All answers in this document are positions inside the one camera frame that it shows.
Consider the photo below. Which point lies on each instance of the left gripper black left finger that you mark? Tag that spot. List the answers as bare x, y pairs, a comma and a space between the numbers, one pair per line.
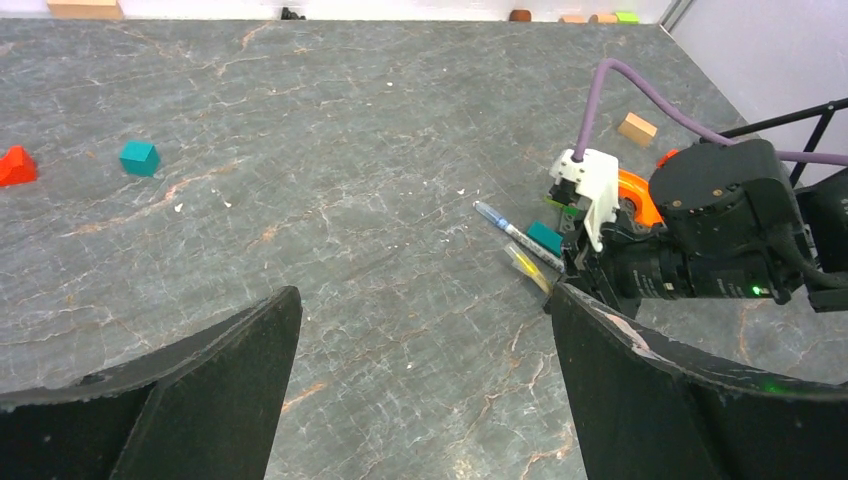
204, 407

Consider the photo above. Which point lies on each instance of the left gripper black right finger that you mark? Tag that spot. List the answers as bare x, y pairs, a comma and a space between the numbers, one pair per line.
645, 406

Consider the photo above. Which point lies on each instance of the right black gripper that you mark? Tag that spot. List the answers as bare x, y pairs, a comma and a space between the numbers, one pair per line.
584, 269

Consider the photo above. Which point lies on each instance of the yellow pen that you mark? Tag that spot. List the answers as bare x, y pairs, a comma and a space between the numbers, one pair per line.
522, 263

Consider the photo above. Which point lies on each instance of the blue white pen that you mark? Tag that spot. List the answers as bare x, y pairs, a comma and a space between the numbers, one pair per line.
494, 217

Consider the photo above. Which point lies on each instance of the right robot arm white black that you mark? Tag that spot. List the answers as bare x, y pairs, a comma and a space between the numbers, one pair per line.
712, 222

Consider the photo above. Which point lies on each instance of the green lego brick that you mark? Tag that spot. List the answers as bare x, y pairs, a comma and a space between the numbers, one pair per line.
560, 206

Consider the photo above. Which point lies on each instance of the teal block centre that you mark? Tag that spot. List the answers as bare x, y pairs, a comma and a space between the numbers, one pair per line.
546, 237

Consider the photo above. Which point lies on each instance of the orange curved block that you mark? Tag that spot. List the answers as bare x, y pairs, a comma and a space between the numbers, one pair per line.
635, 189

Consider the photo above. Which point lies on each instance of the small red cube right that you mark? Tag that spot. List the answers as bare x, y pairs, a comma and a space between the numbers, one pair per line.
666, 158

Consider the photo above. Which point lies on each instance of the tan wooden block right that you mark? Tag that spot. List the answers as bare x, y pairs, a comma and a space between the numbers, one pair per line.
637, 130

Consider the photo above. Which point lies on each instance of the tan block back right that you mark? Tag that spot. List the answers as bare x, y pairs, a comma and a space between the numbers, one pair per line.
603, 18

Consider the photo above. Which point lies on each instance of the lime green block back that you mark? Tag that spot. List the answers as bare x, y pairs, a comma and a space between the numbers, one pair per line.
627, 18

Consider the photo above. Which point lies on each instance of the black tripod stand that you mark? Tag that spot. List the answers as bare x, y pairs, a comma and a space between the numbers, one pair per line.
794, 122

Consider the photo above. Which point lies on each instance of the tan block back middle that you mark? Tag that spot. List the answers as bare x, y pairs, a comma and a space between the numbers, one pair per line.
573, 19

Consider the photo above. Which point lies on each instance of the small teal cube left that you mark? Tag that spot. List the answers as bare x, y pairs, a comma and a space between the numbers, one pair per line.
139, 158

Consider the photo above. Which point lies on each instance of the brown block back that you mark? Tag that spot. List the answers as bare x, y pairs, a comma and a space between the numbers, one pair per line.
520, 15

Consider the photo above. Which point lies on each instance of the red curved block left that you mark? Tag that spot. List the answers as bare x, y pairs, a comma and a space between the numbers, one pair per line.
17, 167

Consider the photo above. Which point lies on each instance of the small black object back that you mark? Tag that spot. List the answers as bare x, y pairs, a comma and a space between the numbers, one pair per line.
288, 14

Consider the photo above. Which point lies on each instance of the tan block back left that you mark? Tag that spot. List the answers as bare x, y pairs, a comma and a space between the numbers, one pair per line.
86, 9

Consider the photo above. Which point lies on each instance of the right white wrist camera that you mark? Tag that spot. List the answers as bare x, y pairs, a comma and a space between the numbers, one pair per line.
595, 178

